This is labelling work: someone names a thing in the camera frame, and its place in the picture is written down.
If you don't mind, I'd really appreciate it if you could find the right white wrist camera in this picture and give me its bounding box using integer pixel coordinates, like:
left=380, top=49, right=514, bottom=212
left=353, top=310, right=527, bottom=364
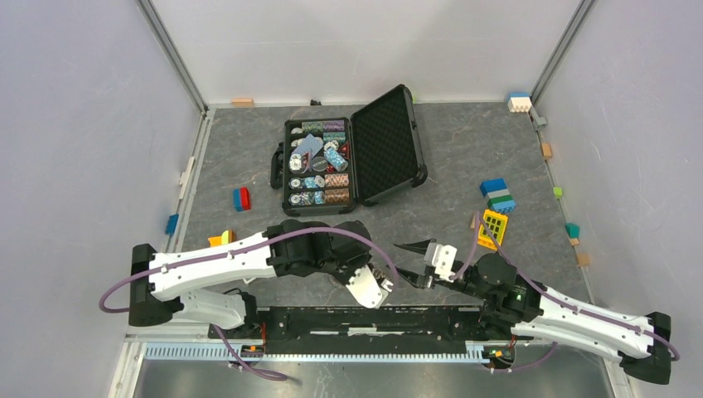
left=424, top=243, right=457, bottom=280

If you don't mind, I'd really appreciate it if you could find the white blue corner brick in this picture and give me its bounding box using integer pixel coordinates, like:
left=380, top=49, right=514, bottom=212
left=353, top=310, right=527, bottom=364
left=507, top=92, right=532, bottom=113

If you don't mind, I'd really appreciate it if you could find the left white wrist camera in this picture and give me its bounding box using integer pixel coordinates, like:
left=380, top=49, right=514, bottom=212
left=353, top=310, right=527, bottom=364
left=346, top=265, right=395, bottom=309

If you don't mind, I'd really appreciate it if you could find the teal brick right edge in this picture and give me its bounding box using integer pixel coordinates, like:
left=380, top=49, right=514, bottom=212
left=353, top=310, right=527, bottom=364
left=565, top=222, right=580, bottom=239

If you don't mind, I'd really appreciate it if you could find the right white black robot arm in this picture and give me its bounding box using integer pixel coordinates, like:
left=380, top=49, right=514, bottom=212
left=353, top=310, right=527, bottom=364
left=398, top=240, right=674, bottom=385

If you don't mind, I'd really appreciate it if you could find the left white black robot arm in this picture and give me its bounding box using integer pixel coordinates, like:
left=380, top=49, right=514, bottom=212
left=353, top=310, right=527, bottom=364
left=128, top=220, right=400, bottom=338

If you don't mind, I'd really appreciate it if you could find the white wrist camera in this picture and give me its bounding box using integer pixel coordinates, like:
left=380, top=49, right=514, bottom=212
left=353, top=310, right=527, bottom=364
left=346, top=265, right=395, bottom=309
left=424, top=243, right=457, bottom=280

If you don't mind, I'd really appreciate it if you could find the black dealer button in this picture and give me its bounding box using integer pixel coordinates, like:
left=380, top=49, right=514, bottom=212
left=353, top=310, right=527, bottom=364
left=310, top=157, right=328, bottom=172

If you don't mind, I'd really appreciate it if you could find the tan wooden block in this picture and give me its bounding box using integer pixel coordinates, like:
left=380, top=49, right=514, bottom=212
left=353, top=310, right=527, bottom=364
left=230, top=98, right=255, bottom=108

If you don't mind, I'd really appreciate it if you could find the yellow window brick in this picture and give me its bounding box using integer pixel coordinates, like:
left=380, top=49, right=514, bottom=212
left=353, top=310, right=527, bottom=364
left=477, top=209, right=508, bottom=251

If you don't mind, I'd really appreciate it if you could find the red blue brick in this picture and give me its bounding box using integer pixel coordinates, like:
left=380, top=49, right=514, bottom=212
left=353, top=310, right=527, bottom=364
left=232, top=187, right=251, bottom=212

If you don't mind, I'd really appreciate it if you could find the yellow orange brick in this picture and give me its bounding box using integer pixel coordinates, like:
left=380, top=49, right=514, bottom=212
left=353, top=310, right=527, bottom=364
left=208, top=230, right=236, bottom=247

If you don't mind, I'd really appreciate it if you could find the blue brick on left rail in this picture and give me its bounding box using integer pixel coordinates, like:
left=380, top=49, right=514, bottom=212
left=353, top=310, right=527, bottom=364
left=164, top=213, right=179, bottom=236

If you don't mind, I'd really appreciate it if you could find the orange block right edge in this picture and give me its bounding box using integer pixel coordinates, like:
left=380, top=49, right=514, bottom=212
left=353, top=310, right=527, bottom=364
left=541, top=143, right=553, bottom=161

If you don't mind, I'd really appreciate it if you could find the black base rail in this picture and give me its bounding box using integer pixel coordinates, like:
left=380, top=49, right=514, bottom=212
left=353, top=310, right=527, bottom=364
left=222, top=306, right=512, bottom=354

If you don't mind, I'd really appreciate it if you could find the blue green brick stack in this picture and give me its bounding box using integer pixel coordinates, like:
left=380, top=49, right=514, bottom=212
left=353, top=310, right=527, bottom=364
left=479, top=178, right=516, bottom=214

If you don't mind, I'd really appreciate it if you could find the tan block right edge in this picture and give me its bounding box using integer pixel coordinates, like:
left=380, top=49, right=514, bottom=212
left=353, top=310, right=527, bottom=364
left=576, top=253, right=591, bottom=268

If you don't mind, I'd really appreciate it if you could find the black poker chip case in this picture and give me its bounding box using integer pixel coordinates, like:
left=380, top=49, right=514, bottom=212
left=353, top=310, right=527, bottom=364
left=271, top=85, right=428, bottom=216

